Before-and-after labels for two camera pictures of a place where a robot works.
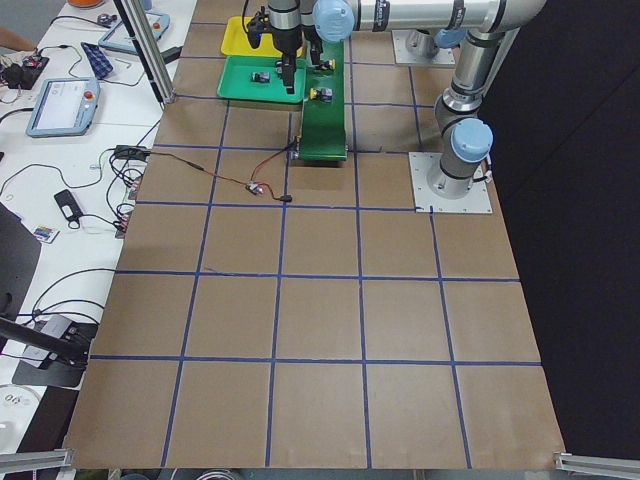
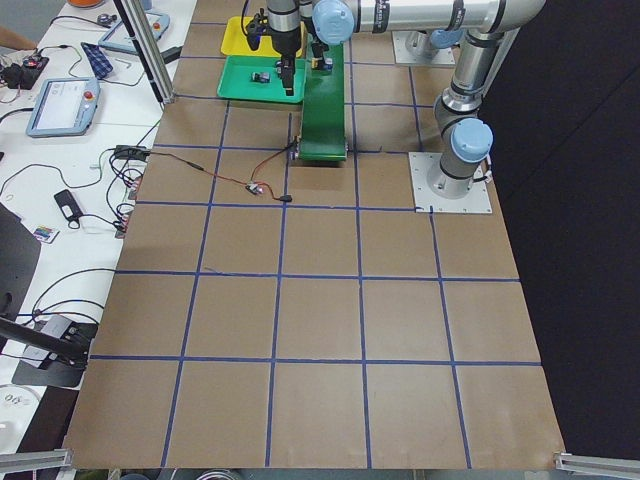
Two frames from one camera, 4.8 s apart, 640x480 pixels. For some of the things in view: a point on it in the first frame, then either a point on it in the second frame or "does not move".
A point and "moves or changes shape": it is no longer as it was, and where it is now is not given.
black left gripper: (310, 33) does not move
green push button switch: (263, 77) does not move
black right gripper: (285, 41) does not move
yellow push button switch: (323, 94) moves or changes shape
